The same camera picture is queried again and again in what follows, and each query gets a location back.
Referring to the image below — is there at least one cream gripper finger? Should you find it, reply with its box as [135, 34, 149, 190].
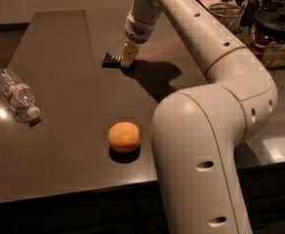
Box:
[121, 40, 140, 68]

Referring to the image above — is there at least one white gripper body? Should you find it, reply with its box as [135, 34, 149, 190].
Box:
[125, 13, 155, 44]

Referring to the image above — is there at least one dark chocolate rxbar wrapper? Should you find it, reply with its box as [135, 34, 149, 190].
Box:
[102, 53, 122, 68]

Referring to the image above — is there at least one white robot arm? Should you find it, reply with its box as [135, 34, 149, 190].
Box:
[122, 0, 278, 234]

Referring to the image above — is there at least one orange fruit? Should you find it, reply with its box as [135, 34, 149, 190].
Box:
[108, 122, 141, 153]

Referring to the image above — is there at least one clear plastic water bottle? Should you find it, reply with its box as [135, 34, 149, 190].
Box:
[0, 68, 41, 124]

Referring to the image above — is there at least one snack jar with black lid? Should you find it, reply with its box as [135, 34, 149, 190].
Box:
[245, 11, 285, 69]

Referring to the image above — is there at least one wire mesh cup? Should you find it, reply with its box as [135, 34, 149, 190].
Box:
[209, 3, 244, 33]

